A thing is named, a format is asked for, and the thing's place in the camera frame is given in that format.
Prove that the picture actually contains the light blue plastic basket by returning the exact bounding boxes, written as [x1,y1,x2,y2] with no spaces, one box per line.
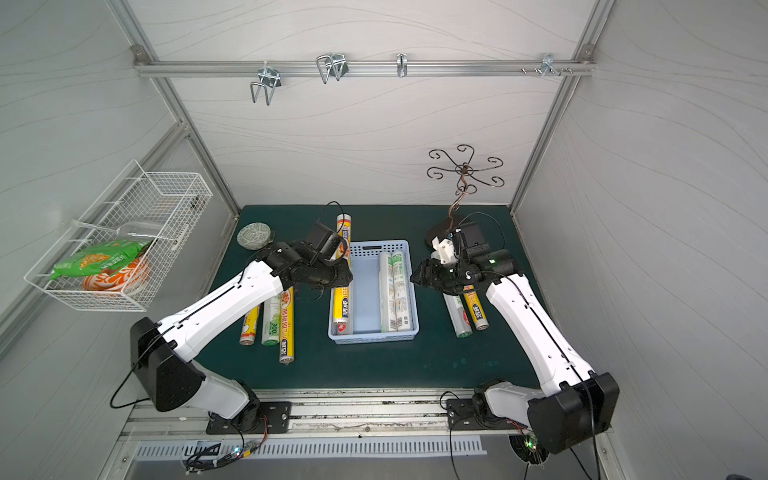
[328,239,420,345]

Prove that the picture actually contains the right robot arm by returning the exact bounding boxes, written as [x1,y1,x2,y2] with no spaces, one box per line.
[411,250,620,454]

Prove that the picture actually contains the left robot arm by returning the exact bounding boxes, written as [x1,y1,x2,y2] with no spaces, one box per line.
[130,242,353,420]

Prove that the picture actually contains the clear wrap roll right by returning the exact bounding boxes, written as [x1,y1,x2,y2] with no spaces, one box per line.
[443,294,472,339]

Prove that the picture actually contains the white green wrap roll left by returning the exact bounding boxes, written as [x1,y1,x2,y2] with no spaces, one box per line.
[261,295,282,346]

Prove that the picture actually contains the yellow wrap roll long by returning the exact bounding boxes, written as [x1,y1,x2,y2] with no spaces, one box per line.
[279,287,295,365]

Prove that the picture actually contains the dark green table mat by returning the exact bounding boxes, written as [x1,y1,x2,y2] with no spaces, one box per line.
[196,204,544,390]

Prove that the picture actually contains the bronze jewelry tree stand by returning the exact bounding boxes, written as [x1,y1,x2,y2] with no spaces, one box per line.
[426,143,506,243]

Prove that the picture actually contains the orange snack bag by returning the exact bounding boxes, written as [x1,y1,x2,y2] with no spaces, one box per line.
[82,258,150,293]

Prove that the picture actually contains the double metal hook left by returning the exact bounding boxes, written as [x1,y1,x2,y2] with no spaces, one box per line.
[250,62,282,106]

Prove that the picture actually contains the double metal hook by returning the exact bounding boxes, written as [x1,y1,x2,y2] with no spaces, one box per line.
[316,53,349,84]
[250,62,282,106]

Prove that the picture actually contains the double metal hook middle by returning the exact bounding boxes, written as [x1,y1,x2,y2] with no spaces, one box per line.
[316,53,349,84]

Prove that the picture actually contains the single metal hook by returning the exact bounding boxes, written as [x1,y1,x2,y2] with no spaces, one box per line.
[396,53,408,78]

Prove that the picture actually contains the metal hook right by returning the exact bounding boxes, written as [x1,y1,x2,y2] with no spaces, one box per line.
[520,53,573,78]

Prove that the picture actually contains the green snack bag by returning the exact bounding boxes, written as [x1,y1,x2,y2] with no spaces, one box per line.
[50,239,150,280]

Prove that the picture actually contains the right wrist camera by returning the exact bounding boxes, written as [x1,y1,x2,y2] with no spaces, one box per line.
[431,237,458,265]

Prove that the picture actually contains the aluminium front rail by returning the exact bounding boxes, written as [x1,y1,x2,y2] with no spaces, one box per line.
[119,388,613,442]

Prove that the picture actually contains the aluminium rail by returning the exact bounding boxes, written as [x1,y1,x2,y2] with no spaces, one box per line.
[119,388,613,442]
[134,57,597,79]

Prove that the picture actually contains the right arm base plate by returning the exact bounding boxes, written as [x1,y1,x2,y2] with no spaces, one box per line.
[440,398,529,433]

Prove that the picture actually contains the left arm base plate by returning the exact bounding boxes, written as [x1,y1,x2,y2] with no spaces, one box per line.
[205,401,293,435]

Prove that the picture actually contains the white wire wall basket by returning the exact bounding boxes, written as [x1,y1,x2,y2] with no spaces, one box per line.
[24,161,212,312]

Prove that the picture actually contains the white slotted cable duct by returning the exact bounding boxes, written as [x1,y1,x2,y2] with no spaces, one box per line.
[134,435,487,461]

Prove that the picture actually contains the aluminium top rail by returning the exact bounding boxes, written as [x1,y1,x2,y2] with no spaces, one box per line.
[134,57,597,79]

